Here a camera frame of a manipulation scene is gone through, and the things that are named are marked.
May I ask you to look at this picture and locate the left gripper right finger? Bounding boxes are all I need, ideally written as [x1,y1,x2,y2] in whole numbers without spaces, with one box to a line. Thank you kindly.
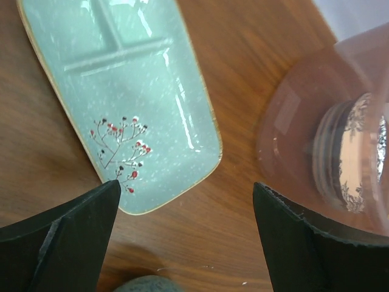
[253,182,388,291]

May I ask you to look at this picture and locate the mint green rectangular dish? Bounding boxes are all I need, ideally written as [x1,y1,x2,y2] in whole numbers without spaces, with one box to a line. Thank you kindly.
[17,1,222,215]

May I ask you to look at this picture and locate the teal ceramic cup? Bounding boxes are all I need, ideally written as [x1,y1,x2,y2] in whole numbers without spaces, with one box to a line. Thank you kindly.
[114,275,184,292]

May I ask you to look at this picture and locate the blue floral plate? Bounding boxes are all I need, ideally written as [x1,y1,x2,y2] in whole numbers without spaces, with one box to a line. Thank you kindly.
[332,92,388,217]

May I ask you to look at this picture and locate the green rim lettered plate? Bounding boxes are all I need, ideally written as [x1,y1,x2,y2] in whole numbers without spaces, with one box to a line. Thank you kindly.
[312,101,354,199]

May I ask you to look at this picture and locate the pink translucent plastic bin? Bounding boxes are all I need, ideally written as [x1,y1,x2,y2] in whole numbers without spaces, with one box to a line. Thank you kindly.
[257,24,388,235]

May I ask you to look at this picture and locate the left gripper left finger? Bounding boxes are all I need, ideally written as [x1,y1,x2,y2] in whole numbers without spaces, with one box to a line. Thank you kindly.
[1,180,120,291]

